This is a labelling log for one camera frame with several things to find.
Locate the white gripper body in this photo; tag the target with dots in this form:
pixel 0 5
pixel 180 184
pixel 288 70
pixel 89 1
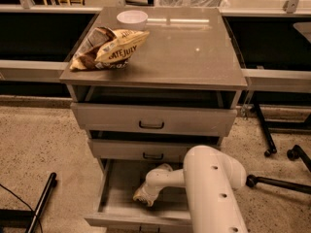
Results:
pixel 150 189

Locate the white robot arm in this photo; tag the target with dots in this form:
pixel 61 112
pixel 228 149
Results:
pixel 210 178

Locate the grey middle drawer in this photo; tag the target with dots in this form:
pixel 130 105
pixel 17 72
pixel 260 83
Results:
pixel 142 151

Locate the grey drawer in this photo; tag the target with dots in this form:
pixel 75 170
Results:
pixel 116 209
pixel 158 120
pixel 142 151

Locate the grey bottom drawer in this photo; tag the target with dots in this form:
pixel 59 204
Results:
pixel 116 209

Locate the grey drawer cabinet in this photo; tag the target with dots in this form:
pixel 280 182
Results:
pixel 188 61

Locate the grey top drawer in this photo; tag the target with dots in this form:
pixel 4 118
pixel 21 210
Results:
pixel 158 120

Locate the black chair base legs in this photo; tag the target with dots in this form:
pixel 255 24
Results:
pixel 285 163

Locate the yellow brown chip bag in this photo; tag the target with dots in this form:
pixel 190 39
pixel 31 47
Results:
pixel 105 48

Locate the black stand leg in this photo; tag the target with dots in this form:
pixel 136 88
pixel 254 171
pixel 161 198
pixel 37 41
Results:
pixel 29 219

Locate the white bowl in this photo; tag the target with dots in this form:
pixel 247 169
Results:
pixel 132 19

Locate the grey metal rail frame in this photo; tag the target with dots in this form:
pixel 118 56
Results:
pixel 260 79

